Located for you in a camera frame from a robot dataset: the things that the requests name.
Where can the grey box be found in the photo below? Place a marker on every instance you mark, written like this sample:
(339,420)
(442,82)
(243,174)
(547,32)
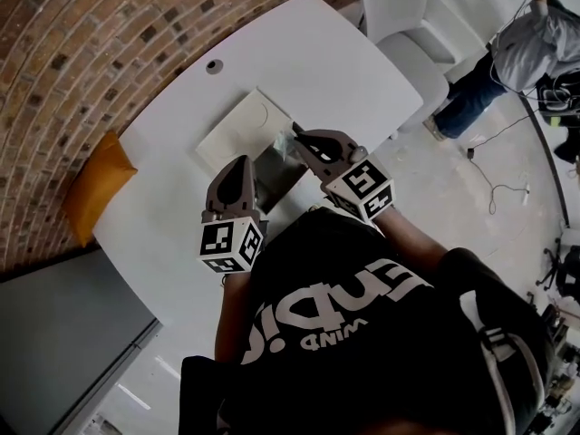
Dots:
(276,184)

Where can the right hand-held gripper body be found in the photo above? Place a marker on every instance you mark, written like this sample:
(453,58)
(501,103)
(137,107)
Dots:
(362,188)

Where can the black office chair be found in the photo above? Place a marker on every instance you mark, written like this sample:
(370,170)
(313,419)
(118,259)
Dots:
(564,270)

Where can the white chair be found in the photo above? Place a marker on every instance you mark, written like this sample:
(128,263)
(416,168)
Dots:
(412,66)

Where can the orange cushion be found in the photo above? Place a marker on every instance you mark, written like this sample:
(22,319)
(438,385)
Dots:
(97,188)

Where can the person's right forearm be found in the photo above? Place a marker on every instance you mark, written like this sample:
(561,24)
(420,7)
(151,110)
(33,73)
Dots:
(412,238)

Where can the person's black printed t-shirt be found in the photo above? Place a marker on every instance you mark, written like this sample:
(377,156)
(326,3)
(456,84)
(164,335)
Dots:
(358,324)

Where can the black equipment backpack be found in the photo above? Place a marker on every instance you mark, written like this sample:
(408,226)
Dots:
(559,100)

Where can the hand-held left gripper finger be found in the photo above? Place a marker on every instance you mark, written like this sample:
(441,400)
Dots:
(252,188)
(213,193)

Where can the small white adapter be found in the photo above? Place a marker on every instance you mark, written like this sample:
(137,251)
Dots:
(526,196)

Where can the grey cabinet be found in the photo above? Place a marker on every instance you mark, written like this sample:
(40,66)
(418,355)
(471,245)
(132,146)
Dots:
(59,338)

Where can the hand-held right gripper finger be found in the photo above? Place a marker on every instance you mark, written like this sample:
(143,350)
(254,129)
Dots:
(317,166)
(337,136)

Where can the person's left forearm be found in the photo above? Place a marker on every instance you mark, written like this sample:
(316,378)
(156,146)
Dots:
(233,315)

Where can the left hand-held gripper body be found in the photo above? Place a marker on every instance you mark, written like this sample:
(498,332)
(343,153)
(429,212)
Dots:
(229,243)

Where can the cream box lid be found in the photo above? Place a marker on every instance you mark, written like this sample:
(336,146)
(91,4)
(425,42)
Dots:
(240,129)

